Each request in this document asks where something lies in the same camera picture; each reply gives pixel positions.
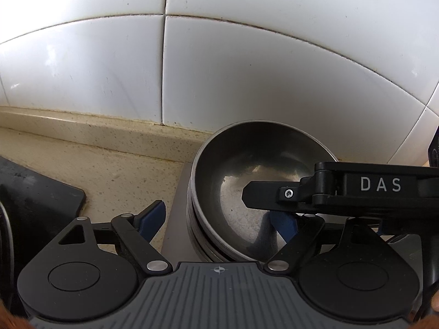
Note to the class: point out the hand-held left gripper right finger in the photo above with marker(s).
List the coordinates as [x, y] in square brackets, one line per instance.
[284, 228]

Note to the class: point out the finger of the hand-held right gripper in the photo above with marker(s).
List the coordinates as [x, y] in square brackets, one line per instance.
[267, 194]

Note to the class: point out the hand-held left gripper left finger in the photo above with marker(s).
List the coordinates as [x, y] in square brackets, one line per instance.
[151, 219]

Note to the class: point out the small steel bowl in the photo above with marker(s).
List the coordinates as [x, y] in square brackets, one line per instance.
[240, 178]

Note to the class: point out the black glass gas stove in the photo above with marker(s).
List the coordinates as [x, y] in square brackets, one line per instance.
[37, 198]

